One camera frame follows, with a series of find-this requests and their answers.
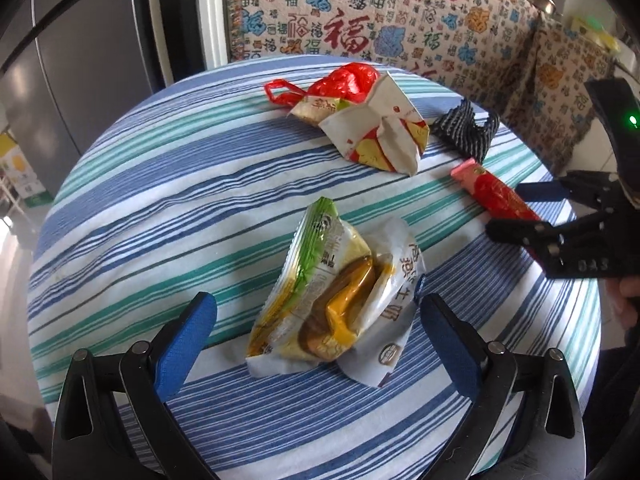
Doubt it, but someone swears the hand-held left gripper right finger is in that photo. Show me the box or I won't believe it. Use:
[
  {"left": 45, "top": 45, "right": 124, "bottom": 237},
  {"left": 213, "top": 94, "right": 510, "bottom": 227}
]
[{"left": 420, "top": 292, "right": 587, "bottom": 480}]

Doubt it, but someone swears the black striped cloth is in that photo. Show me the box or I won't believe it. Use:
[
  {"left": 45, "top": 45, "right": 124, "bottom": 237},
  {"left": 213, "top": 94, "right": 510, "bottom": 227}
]
[{"left": 431, "top": 99, "right": 501, "bottom": 163}]

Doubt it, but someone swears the person's right hand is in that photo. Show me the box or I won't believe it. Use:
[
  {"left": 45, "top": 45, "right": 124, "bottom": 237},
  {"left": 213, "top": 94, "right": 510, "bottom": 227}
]
[{"left": 607, "top": 277, "right": 640, "bottom": 332}]

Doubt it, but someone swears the white snack wrapper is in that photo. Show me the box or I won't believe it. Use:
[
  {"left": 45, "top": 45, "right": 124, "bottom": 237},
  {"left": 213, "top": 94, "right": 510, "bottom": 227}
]
[{"left": 339, "top": 217, "right": 427, "bottom": 389}]

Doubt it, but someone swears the white door frame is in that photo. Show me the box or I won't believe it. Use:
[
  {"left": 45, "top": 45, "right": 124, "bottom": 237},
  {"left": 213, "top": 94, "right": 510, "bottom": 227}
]
[{"left": 194, "top": 0, "right": 227, "bottom": 70}]

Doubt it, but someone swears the crumpled white red paper carton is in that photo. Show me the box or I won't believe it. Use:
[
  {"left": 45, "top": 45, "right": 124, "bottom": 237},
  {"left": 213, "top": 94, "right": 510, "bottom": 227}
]
[{"left": 290, "top": 72, "right": 431, "bottom": 177}]

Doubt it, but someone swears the yellow green packet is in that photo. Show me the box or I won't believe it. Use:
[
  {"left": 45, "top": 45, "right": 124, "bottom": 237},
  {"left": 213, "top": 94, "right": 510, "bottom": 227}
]
[{"left": 570, "top": 15, "right": 621, "bottom": 57}]

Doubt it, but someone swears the blue green striped tablecloth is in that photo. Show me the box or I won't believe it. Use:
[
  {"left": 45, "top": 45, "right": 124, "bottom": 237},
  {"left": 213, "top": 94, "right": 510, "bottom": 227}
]
[{"left": 27, "top": 55, "right": 603, "bottom": 480}]

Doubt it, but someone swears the green yellow snack wrapper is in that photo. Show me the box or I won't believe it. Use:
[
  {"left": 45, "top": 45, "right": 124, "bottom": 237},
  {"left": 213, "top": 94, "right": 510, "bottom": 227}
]
[{"left": 245, "top": 196, "right": 377, "bottom": 377}]

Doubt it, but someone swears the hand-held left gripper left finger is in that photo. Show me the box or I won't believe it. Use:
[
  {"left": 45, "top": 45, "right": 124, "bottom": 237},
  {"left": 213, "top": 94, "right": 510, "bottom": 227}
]
[{"left": 51, "top": 291, "right": 219, "bottom": 480}]

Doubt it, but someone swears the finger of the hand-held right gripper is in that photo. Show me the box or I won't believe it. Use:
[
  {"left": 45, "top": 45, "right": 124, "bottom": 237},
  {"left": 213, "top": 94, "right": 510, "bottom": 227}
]
[
  {"left": 486, "top": 217, "right": 576, "bottom": 267},
  {"left": 515, "top": 170, "right": 621, "bottom": 211}
]

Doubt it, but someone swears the small printed fringed blanket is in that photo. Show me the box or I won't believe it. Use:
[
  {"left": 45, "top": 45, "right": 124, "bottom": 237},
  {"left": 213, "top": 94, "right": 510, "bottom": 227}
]
[{"left": 500, "top": 16, "right": 619, "bottom": 173}]

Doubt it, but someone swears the large printed blanket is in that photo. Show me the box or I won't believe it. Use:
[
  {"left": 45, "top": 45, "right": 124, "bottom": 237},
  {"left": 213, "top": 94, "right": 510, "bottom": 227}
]
[{"left": 222, "top": 0, "right": 547, "bottom": 98}]

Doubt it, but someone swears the green yellow cardboard box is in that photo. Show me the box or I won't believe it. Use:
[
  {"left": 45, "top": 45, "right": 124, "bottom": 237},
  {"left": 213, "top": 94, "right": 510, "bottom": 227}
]
[{"left": 0, "top": 132, "right": 51, "bottom": 207}]

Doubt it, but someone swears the red foil packet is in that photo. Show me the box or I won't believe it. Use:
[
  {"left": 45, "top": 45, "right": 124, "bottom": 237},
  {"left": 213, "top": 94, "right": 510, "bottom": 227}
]
[{"left": 450, "top": 158, "right": 547, "bottom": 227}]

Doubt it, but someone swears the red plastic bag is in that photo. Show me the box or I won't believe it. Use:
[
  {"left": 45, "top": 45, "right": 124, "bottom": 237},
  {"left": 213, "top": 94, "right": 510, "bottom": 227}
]
[{"left": 265, "top": 62, "right": 379, "bottom": 109}]

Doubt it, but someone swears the grey refrigerator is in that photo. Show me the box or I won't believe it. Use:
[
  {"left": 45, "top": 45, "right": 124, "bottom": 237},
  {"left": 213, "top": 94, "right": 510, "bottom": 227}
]
[{"left": 0, "top": 0, "right": 168, "bottom": 196}]

